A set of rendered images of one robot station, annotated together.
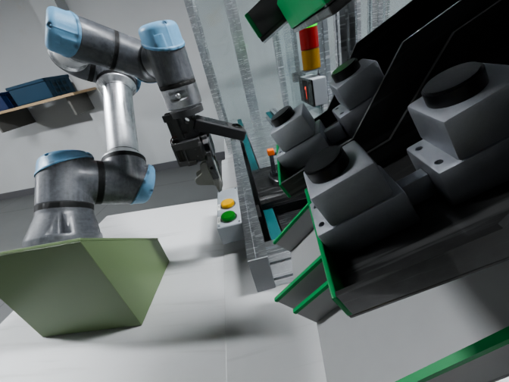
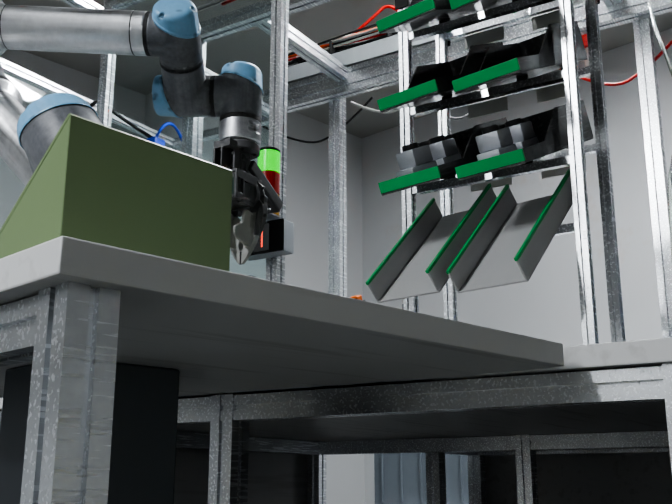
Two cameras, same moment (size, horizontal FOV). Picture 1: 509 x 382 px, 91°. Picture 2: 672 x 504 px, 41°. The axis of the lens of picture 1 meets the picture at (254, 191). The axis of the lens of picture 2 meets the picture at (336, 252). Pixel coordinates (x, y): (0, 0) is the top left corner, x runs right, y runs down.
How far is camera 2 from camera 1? 1.48 m
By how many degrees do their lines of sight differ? 71
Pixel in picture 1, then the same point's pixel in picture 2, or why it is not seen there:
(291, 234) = (381, 277)
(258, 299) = not seen: hidden behind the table
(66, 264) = (199, 192)
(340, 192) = (503, 132)
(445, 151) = (518, 140)
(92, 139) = not seen: outside the picture
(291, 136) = (422, 155)
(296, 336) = not seen: hidden behind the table
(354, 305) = (526, 155)
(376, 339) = (510, 255)
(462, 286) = (529, 223)
